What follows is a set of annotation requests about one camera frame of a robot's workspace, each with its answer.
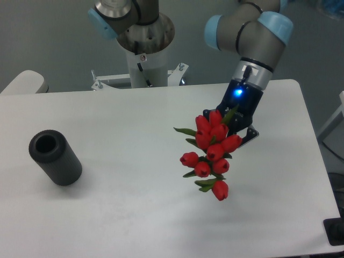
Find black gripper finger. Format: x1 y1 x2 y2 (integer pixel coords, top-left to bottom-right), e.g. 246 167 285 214
239 126 260 148

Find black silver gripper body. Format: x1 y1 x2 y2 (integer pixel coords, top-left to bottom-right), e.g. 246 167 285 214
216 58 273 133

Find red tulip bouquet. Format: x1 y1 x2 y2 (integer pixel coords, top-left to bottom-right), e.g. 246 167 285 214
174 106 243 201

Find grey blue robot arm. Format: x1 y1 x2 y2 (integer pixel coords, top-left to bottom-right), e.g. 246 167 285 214
88 1 293 144

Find blue items in bag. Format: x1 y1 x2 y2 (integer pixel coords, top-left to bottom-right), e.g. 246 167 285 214
317 0 343 19

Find black device at table edge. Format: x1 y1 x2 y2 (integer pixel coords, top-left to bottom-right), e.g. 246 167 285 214
323 218 343 246

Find black cylindrical vase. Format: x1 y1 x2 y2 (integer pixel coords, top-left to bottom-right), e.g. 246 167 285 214
28 130 82 186

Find white chair backrest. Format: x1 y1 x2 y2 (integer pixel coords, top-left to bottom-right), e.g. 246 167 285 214
1 70 49 96

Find white metal base bracket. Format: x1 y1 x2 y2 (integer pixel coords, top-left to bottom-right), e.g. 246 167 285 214
91 62 189 91

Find white furniture frame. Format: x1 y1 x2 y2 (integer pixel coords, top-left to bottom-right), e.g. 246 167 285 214
316 91 343 162

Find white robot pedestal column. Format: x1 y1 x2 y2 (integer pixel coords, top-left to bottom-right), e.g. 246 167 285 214
117 13 175 77

